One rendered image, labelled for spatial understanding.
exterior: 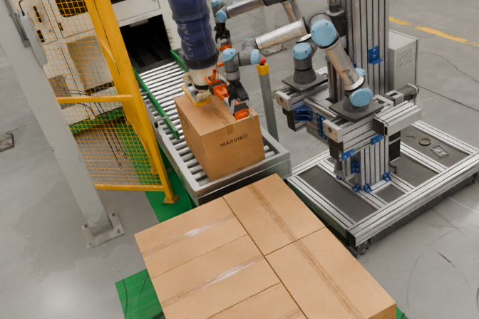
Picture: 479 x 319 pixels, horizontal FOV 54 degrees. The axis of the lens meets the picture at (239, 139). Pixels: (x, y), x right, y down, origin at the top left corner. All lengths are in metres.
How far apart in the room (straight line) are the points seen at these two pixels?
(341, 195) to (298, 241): 0.85
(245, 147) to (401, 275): 1.27
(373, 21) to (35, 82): 2.11
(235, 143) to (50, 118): 1.25
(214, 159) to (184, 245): 0.60
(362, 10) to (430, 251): 1.62
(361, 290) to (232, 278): 0.66
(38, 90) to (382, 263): 2.48
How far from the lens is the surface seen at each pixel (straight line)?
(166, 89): 4.55
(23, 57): 3.24
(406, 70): 3.17
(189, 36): 2.93
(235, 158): 3.13
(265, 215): 2.88
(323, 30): 2.38
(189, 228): 2.93
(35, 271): 3.99
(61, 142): 3.49
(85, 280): 3.71
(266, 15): 6.06
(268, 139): 3.42
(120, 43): 3.33
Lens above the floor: 2.51
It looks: 34 degrees down
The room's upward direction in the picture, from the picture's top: 12 degrees counter-clockwise
